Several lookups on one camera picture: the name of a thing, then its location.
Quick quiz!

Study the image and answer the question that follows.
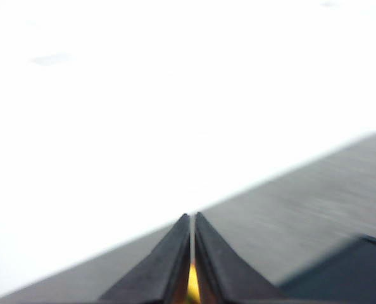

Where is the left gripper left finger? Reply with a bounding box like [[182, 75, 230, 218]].
[[97, 213, 192, 302]]

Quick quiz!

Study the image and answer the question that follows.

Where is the dark rectangular tray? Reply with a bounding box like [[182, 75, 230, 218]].
[[275, 235, 376, 304]]

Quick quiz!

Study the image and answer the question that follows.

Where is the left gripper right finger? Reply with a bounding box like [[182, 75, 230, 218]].
[[193, 211, 287, 302]]

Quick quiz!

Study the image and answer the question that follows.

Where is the yellow banana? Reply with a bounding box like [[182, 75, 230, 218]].
[[186, 262, 202, 301]]

